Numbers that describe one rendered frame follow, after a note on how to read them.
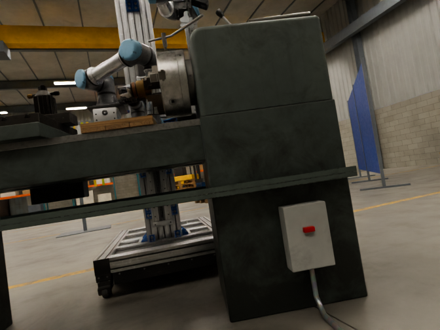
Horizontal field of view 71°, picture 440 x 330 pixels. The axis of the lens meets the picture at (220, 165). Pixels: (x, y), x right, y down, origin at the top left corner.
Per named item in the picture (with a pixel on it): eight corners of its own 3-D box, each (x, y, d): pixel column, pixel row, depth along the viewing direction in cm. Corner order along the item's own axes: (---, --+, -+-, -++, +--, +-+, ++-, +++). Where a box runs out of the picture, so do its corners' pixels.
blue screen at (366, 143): (346, 179, 944) (333, 103, 954) (375, 175, 918) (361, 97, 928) (360, 190, 554) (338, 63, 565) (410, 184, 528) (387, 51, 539)
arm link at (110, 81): (120, 93, 209) (117, 73, 210) (103, 90, 197) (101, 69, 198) (107, 97, 215) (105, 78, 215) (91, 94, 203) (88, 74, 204)
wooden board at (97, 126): (161, 136, 168) (160, 129, 168) (152, 124, 132) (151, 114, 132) (105, 143, 165) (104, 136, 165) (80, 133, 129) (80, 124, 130)
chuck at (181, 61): (190, 114, 171) (182, 54, 165) (192, 116, 141) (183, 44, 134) (184, 114, 171) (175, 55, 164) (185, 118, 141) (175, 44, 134)
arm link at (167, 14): (158, 4, 201) (143, -19, 154) (175, 2, 201) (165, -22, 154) (162, 24, 204) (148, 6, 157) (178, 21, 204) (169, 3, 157)
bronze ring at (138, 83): (150, 81, 156) (131, 84, 155) (148, 74, 147) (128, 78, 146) (153, 99, 156) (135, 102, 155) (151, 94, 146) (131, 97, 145)
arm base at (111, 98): (99, 112, 212) (97, 98, 213) (121, 110, 215) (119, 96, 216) (94, 107, 197) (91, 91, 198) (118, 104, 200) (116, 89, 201)
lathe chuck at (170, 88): (184, 114, 171) (175, 55, 164) (185, 118, 141) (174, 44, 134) (168, 116, 170) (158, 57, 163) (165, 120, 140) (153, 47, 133)
